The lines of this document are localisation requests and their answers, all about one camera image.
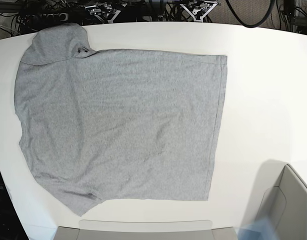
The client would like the thick black hanging cable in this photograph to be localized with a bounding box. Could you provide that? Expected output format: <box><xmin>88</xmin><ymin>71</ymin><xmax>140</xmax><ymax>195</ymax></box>
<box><xmin>224</xmin><ymin>0</ymin><xmax>274</xmax><ymax>29</ymax></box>

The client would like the metal y bracket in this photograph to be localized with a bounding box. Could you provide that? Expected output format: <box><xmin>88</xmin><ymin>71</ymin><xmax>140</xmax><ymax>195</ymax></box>
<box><xmin>180</xmin><ymin>0</ymin><xmax>220</xmax><ymax>23</ymax></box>
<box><xmin>84</xmin><ymin>2</ymin><xmax>121</xmax><ymax>24</ymax></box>

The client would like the left metal Y bracket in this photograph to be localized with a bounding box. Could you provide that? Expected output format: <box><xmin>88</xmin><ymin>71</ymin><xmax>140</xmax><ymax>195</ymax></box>
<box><xmin>84</xmin><ymin>2</ymin><xmax>121</xmax><ymax>24</ymax></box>

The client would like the right metal Y bracket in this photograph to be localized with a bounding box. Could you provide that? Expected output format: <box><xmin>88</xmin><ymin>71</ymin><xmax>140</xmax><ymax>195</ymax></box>
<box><xmin>180</xmin><ymin>0</ymin><xmax>220</xmax><ymax>23</ymax></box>

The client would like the grey box at right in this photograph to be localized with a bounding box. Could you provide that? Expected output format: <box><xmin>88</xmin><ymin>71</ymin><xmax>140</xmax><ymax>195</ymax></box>
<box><xmin>255</xmin><ymin>164</ymin><xmax>307</xmax><ymax>240</ymax></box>

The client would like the black cable bundle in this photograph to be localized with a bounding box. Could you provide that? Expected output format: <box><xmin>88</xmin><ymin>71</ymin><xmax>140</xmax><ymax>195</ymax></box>
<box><xmin>133</xmin><ymin>0</ymin><xmax>194</xmax><ymax>24</ymax></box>

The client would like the black device with logo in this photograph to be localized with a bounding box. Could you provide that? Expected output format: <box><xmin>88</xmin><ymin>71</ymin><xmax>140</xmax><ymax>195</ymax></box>
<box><xmin>25</xmin><ymin>12</ymin><xmax>69</xmax><ymax>25</ymax></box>

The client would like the blue blurred object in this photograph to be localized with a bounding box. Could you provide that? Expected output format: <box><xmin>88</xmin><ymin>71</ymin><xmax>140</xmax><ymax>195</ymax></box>
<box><xmin>236</xmin><ymin>217</ymin><xmax>279</xmax><ymax>240</ymax></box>

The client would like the grey tray at bottom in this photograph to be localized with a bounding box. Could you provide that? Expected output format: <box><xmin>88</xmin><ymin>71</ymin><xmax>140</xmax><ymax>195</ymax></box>
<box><xmin>54</xmin><ymin>220</ymin><xmax>238</xmax><ymax>240</ymax></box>

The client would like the grey T-shirt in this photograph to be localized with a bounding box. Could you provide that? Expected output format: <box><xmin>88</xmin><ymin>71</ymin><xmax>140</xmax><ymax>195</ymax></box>
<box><xmin>14</xmin><ymin>23</ymin><xmax>227</xmax><ymax>216</ymax></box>

